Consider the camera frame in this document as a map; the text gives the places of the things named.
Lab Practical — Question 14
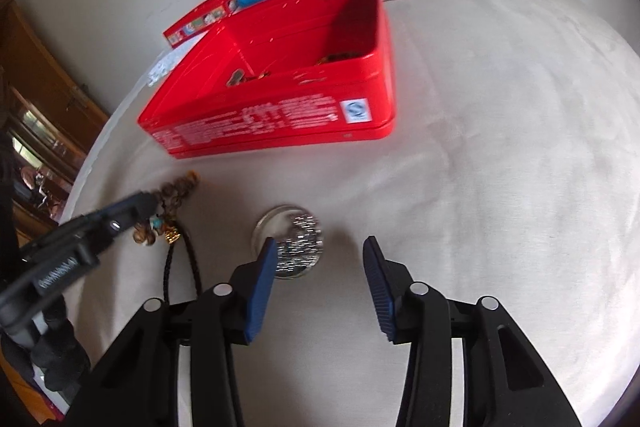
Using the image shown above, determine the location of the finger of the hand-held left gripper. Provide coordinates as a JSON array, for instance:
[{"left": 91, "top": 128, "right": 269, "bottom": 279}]
[
  {"left": 75, "top": 201, "right": 162, "bottom": 253},
  {"left": 20, "top": 191, "right": 157, "bottom": 258}
]

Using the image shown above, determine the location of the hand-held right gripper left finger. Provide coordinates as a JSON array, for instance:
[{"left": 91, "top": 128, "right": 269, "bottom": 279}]
[{"left": 75, "top": 237, "right": 278, "bottom": 427}]

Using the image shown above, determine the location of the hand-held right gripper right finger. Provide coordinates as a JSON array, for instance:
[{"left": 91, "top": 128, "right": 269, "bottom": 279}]
[{"left": 362, "top": 236, "right": 583, "bottom": 427}]

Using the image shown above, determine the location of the brown wooden bead bracelet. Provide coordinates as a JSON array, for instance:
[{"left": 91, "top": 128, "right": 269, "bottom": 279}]
[{"left": 131, "top": 171, "right": 200, "bottom": 248}]

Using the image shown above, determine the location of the sparkly silver bangle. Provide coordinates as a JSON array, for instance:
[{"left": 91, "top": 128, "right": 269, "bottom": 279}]
[{"left": 251, "top": 204, "right": 326, "bottom": 280}]

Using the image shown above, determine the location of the black cord necklace gold pendant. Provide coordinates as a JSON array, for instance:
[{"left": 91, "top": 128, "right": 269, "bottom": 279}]
[{"left": 161, "top": 217, "right": 203, "bottom": 300}]

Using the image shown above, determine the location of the red tin box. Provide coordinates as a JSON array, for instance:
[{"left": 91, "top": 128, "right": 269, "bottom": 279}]
[{"left": 137, "top": 0, "right": 397, "bottom": 158}]

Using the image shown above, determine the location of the person's left hand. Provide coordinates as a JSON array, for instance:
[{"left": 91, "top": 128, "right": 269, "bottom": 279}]
[{"left": 30, "top": 297, "right": 92, "bottom": 393}]

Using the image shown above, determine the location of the wooden cabinet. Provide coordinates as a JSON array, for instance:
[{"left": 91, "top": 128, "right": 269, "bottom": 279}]
[{"left": 0, "top": 0, "right": 111, "bottom": 253}]

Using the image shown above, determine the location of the white lace cloth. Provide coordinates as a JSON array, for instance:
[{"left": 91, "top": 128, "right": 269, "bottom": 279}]
[{"left": 147, "top": 42, "right": 206, "bottom": 88}]

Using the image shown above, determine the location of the beige bed sheet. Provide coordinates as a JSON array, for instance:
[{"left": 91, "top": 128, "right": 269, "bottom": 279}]
[{"left": 57, "top": 0, "right": 640, "bottom": 427}]

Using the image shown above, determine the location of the red tin lid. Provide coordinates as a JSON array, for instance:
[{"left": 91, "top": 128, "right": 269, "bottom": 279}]
[{"left": 163, "top": 0, "right": 246, "bottom": 48}]

